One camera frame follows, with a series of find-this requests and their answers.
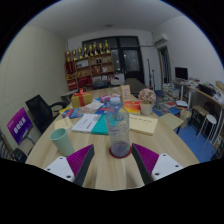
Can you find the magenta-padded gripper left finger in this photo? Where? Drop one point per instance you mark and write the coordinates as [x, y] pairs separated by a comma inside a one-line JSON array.
[[60, 166]]

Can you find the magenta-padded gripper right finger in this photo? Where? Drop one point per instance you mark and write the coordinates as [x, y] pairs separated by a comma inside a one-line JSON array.
[[165, 166]]

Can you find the clear plastic water bottle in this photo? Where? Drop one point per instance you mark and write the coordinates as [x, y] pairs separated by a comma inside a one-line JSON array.
[[117, 130]]

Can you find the pale green cup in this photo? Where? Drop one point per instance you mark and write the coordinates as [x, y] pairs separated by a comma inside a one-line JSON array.
[[62, 142]]

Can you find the black backpack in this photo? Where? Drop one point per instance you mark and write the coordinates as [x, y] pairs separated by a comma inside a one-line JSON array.
[[20, 155]]

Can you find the white printed paper booklet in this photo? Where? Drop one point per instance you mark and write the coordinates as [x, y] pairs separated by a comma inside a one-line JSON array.
[[86, 122]]

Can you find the flat round red coaster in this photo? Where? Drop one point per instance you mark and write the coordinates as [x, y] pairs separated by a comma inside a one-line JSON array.
[[112, 154]]

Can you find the blue colourful booklet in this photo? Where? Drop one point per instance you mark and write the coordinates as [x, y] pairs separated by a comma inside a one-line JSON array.
[[72, 113]]

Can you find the teal book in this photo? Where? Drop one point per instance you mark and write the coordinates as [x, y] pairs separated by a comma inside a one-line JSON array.
[[100, 126]]

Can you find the purple sign board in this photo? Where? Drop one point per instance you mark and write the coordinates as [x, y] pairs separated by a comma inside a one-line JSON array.
[[19, 125]]

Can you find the black office chair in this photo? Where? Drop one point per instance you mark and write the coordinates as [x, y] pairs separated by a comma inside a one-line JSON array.
[[40, 111]]

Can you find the white round stool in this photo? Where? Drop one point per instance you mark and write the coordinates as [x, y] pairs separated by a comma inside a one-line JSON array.
[[210, 118]]

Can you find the red and yellow book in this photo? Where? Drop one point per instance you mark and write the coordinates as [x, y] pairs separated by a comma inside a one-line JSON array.
[[132, 107]]

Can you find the yellow gift box red ribbon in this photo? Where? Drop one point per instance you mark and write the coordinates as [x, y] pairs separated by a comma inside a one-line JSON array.
[[81, 100]]

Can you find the blue and red book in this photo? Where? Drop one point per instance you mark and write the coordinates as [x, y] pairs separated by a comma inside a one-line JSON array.
[[102, 110]]

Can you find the pink flowers in white pot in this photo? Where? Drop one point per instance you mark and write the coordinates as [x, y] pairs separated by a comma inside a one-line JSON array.
[[147, 96]]

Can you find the small round white table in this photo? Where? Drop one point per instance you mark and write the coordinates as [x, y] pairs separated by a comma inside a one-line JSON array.
[[68, 94]]

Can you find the wooden side desk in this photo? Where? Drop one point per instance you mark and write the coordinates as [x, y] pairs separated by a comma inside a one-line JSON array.
[[206, 96]]

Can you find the small orange standing box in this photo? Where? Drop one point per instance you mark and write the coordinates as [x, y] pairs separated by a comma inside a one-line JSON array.
[[125, 93]]

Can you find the beige armchair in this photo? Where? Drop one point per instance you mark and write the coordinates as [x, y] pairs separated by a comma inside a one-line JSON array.
[[135, 85]]

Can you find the black computer monitor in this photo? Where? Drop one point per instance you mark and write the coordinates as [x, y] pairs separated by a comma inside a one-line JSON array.
[[181, 73]]

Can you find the wooden shelf unit with trophies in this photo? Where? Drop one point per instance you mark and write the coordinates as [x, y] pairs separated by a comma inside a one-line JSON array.
[[90, 68]]

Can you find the dark glass double door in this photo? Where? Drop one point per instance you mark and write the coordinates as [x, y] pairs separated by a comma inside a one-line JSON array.
[[130, 56]]

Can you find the white wall air conditioner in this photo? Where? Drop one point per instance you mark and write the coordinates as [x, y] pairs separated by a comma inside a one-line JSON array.
[[160, 39]]

